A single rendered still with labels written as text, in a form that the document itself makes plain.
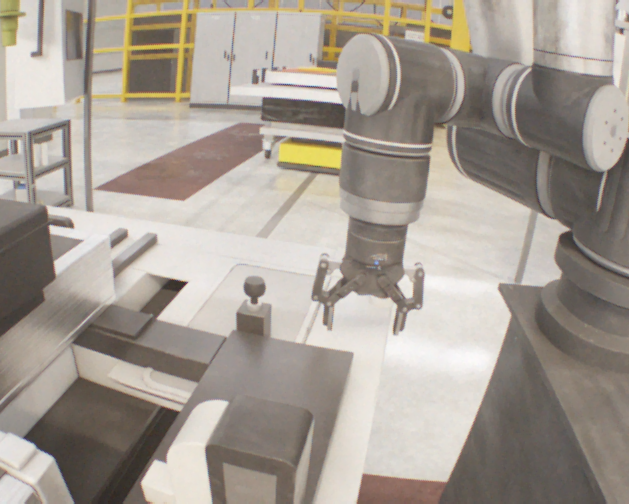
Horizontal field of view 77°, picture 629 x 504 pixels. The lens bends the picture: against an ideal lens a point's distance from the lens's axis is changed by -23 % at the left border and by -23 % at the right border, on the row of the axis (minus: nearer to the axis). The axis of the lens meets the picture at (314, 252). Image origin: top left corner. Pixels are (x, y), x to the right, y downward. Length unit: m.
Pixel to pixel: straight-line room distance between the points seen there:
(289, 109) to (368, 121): 4.14
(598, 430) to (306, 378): 0.38
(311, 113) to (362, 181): 4.07
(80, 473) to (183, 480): 0.28
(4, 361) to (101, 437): 0.19
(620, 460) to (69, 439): 0.69
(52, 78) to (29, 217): 2.62
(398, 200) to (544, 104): 0.21
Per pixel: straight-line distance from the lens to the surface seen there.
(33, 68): 3.13
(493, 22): 0.76
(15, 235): 0.48
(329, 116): 4.61
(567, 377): 0.67
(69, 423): 0.72
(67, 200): 3.77
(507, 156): 0.78
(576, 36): 0.54
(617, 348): 0.71
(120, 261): 0.95
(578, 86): 0.54
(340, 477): 0.54
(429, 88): 0.56
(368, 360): 0.72
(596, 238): 0.69
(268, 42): 9.07
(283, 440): 0.33
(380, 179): 0.56
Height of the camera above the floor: 1.25
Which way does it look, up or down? 24 degrees down
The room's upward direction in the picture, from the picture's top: 5 degrees clockwise
